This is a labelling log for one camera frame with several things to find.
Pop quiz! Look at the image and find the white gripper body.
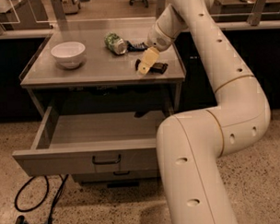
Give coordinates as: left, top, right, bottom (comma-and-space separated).
146, 4, 187, 52

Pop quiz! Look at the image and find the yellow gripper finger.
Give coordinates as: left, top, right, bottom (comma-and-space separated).
137, 47, 159, 75

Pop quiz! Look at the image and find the dark chocolate rxbar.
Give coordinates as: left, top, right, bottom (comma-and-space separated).
134, 57, 169, 77

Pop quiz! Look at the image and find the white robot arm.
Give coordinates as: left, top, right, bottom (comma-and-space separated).
136, 0, 270, 224

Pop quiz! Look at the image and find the grey drawer cabinet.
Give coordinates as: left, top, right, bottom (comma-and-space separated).
17, 17, 191, 192

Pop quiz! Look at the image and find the open top drawer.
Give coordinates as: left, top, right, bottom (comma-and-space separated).
13, 106, 165, 176

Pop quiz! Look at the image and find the lower drawer front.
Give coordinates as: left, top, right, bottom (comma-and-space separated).
72, 170, 158, 183

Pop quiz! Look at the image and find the blue snack bar wrapper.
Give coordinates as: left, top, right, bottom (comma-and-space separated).
126, 41, 148, 53

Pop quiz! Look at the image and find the white ceramic bowl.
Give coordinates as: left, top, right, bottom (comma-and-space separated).
51, 41, 86, 69

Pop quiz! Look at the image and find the black top drawer handle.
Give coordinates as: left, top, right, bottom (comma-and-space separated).
92, 154, 122, 165

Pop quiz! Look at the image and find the black drawer handle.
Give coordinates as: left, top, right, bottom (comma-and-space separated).
113, 171, 130, 176
92, 154, 122, 165

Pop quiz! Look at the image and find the black lower drawer handle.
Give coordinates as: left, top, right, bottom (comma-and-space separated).
113, 171, 130, 176

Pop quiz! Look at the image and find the black floor cable loop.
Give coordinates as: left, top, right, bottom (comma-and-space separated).
12, 175, 52, 213

